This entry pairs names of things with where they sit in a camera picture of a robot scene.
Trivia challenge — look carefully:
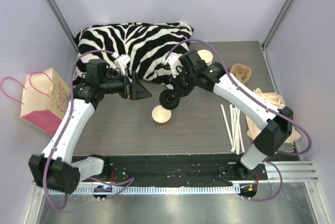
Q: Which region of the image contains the black plastic cup lid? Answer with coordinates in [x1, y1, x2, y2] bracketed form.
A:
[159, 89, 181, 110]

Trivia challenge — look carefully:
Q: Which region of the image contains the brown paper coffee cup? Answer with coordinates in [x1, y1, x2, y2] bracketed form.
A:
[151, 105, 172, 127]

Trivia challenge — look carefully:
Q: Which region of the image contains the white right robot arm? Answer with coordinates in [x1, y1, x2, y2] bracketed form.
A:
[159, 50, 293, 180]

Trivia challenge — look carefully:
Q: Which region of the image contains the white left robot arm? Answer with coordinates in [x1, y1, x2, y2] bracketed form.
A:
[28, 54, 152, 194]

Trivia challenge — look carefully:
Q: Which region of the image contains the stack of paper cups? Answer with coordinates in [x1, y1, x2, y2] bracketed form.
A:
[197, 49, 214, 66]

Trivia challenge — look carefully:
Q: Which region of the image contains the zebra print pillow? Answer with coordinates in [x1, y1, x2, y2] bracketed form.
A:
[74, 22, 194, 89]

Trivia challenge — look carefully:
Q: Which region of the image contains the white wrapped straw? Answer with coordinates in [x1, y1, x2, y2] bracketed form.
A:
[229, 104, 236, 152]
[220, 104, 235, 152]
[237, 106, 245, 153]
[234, 107, 240, 155]

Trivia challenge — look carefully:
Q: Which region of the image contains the brown cardboard cup carrier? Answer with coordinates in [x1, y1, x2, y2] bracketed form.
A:
[230, 63, 252, 84]

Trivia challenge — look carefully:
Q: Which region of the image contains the pink paper gift bag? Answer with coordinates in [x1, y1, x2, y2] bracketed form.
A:
[1, 68, 70, 136]

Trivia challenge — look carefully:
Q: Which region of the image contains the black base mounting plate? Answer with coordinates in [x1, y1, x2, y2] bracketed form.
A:
[97, 153, 270, 188]

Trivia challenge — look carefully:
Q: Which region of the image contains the beige folded cloth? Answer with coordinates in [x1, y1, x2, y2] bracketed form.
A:
[244, 87, 302, 145]

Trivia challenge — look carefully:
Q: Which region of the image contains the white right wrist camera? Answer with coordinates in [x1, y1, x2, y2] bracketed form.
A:
[163, 54, 183, 78]

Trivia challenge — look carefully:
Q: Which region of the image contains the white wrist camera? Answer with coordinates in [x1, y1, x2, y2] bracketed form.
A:
[111, 52, 131, 75]
[163, 54, 183, 78]

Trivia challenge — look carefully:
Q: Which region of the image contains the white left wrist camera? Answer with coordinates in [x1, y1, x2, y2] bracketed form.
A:
[111, 52, 131, 75]

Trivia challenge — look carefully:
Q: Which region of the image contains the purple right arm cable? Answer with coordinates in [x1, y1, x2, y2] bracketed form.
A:
[164, 39, 314, 203]

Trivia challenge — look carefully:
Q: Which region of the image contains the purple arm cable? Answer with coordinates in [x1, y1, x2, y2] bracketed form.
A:
[164, 39, 314, 203]
[41, 50, 137, 213]

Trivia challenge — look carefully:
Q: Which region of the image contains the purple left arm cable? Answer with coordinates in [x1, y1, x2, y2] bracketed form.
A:
[41, 50, 137, 213]

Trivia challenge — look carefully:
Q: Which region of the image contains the perforated metal rail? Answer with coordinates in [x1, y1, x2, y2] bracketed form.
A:
[44, 183, 241, 196]

